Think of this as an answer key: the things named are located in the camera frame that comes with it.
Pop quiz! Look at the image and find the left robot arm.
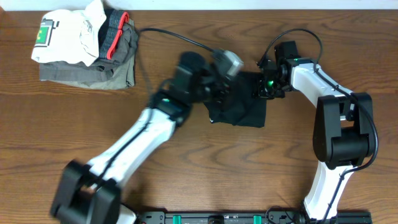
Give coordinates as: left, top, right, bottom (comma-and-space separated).
50, 50, 243, 224

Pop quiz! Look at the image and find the olive grey folded garment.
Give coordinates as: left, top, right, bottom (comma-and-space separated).
39, 19, 138, 90

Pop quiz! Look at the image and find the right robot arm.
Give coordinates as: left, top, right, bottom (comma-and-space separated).
255, 41, 377, 223

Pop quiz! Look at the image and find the white printed t-shirt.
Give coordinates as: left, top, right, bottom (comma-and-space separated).
31, 0, 106, 66

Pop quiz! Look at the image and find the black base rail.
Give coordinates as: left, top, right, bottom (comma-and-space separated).
136, 211, 373, 224

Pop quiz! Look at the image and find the black t-shirt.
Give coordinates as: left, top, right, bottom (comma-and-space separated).
204, 72, 267, 128

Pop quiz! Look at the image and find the black garment red trim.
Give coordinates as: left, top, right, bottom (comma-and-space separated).
98, 9, 129, 60

